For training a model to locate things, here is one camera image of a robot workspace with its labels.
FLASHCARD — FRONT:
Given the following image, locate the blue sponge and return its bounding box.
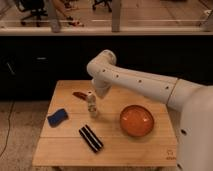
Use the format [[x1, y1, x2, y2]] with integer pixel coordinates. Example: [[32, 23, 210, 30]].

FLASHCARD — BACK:
[[47, 109, 68, 127]]

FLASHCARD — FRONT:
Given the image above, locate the black office chair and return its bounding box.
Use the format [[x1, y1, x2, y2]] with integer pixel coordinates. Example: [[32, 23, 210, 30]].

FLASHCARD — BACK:
[[13, 0, 47, 27]]

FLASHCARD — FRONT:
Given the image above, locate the wooden table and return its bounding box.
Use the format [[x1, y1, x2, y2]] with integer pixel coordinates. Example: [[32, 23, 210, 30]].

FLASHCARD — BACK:
[[33, 80, 177, 167]]

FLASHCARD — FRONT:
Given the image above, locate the black cable on floor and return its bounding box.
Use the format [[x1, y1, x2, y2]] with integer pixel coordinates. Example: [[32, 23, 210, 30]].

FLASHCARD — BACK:
[[0, 99, 16, 158]]

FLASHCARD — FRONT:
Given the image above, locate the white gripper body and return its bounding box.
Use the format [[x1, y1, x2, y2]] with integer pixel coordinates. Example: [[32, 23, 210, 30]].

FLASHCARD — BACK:
[[92, 78, 111, 98]]

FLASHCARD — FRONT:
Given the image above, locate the orange bowl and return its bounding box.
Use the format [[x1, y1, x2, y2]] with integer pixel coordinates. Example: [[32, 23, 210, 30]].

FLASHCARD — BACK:
[[120, 105, 154, 137]]

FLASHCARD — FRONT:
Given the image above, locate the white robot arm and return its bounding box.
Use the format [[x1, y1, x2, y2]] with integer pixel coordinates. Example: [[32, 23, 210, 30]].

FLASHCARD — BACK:
[[87, 50, 213, 171]]

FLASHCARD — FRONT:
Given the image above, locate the small clear plastic bottle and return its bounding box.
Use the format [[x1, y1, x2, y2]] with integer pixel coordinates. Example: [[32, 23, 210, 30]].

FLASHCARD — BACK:
[[86, 92, 98, 117]]

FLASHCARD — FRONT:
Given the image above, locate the black white striped block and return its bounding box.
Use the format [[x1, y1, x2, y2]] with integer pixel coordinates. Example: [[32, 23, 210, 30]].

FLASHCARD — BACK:
[[79, 125, 104, 153]]

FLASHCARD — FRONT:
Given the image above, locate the brown red small object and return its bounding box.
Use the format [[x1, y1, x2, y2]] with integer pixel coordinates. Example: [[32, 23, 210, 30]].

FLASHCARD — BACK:
[[73, 92, 87, 100]]

